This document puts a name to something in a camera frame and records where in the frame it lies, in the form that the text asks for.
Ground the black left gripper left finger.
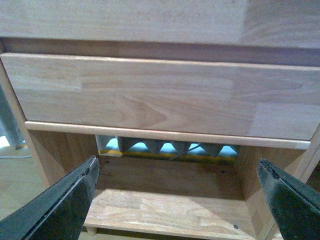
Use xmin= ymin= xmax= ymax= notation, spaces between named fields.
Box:
xmin=0 ymin=155 xmax=100 ymax=240

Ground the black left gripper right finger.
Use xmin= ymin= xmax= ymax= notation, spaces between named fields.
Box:
xmin=257 ymin=158 xmax=320 ymax=240

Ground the light wooden shelf cabinet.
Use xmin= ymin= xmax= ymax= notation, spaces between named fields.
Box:
xmin=0 ymin=0 xmax=320 ymax=240

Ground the grey zigzag foam panel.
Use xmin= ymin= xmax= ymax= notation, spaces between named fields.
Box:
xmin=95 ymin=134 xmax=240 ymax=158

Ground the grey metal table leg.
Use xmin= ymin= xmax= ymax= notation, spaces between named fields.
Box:
xmin=0 ymin=87 xmax=25 ymax=150

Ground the light wooden drawer front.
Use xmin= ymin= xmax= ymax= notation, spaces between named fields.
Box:
xmin=1 ymin=53 xmax=320 ymax=150

